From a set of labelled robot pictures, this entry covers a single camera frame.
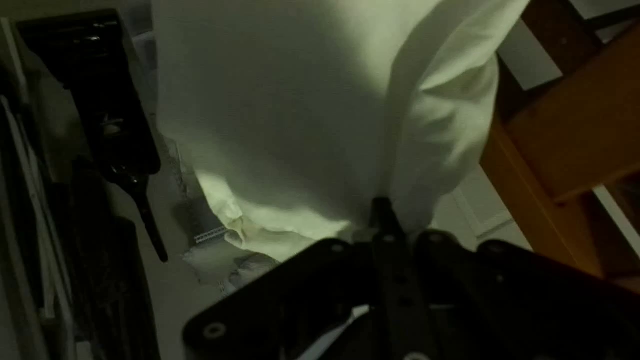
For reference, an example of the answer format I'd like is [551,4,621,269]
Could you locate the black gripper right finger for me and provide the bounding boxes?
[415,229,640,360]

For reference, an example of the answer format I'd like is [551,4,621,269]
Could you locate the white pillowcase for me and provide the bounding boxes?
[152,0,529,259]

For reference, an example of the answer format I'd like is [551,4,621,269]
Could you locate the wooden bunk bed frame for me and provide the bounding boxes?
[481,0,640,291]

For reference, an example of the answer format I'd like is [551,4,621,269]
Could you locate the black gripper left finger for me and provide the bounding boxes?
[181,237,371,360]

